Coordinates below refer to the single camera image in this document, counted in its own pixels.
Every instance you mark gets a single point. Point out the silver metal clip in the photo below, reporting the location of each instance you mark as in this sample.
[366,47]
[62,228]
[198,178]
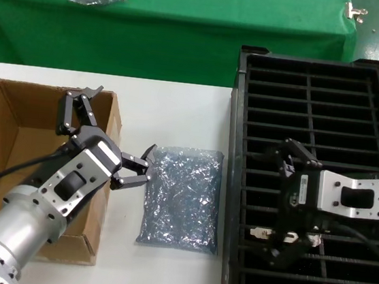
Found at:
[353,11]

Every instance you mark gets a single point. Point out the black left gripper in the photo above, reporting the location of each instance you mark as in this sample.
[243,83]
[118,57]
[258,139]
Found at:
[87,137]

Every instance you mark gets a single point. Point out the grey translucent antistatic bag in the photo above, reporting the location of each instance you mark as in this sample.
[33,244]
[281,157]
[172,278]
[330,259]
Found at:
[183,199]

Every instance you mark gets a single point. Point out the brown open cardboard box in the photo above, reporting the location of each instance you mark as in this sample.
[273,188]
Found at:
[3,121]

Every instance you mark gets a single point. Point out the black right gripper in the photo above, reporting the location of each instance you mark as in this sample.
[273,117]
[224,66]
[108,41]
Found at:
[300,223]

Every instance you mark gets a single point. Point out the black slotted plastic container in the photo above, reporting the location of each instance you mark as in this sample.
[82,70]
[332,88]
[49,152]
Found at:
[317,105]

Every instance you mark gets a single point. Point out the green tablecloth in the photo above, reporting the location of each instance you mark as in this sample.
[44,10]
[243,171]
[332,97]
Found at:
[186,45]

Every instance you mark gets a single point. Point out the graphics card with metal bracket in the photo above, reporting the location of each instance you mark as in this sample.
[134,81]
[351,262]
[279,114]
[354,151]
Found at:
[261,232]

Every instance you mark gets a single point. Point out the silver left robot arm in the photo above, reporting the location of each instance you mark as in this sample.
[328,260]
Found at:
[12,228]

